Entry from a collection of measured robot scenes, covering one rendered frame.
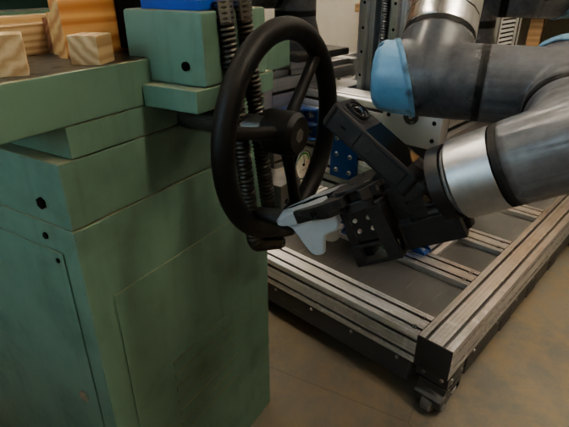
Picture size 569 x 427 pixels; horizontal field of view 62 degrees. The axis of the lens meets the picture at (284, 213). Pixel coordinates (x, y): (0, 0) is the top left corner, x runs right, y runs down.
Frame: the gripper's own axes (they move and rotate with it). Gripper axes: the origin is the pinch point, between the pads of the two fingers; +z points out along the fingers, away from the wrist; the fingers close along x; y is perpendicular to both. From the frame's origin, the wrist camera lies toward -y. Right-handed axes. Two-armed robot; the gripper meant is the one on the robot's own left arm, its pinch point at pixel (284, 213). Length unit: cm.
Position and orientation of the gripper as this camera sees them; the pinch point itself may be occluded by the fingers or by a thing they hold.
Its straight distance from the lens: 56.0
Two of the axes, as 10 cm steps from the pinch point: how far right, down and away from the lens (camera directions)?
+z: -7.4, 2.5, 6.2
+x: 5.2, -3.8, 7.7
